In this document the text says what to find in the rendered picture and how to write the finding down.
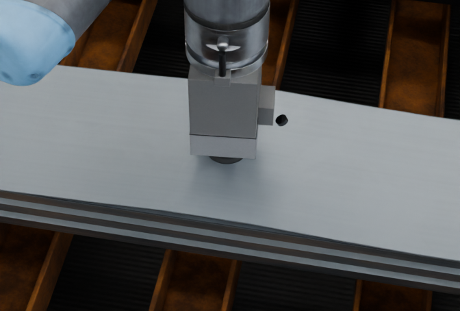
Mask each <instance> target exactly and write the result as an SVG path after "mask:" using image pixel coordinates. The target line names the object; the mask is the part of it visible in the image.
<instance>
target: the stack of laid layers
mask: <svg viewBox="0 0 460 311"><path fill-rule="evenodd" d="M0 223H8V224H13V225H21V226H25V227H33V228H38V229H46V230H51V231H56V232H64V233H69V234H77V235H82V236H89V237H95V238H102V239H108V240H115V241H121V242H128V243H133V244H138V245H146V246H151V247H159V248H164V249H172V250H177V251H184V252H190V253H197V254H202V255H207V256H215V257H220V258H228V259H233V260H241V261H246V262H254V263H258V264H267V265H271V266H280V267H284V268H289V269H297V270H302V271H310V272H314V273H323V274H327V275H336V276H340V277H349V278H353V279H362V280H366V281H371V282H379V283H384V284H392V285H397V286H405V287H410V288H418V289H422V290H431V291H435V292H440V293H448V294H453V295H460V262H456V261H451V260H443V259H438V258H430V257H425V256H417V255H413V254H408V253H401V252H397V251H390V250H385V249H378V248H374V247H367V246H362V245H355V244H350V243H347V242H339V241H335V240H328V239H324V238H317V237H313V236H306V235H302V234H295V233H292V232H285V231H281V230H276V229H269V228H265V227H258V226H254V225H247V224H242V223H234V222H229V221H221V220H216V219H208V218H203V217H198V216H190V215H184V214H177V213H172V212H162V211H156V210H145V209H139V208H128V207H122V206H111V205H105V204H99V203H88V202H82V201H73V200H67V199H57V198H51V197H41V196H35V195H26V194H20V193H14V192H5V191H0Z"/></svg>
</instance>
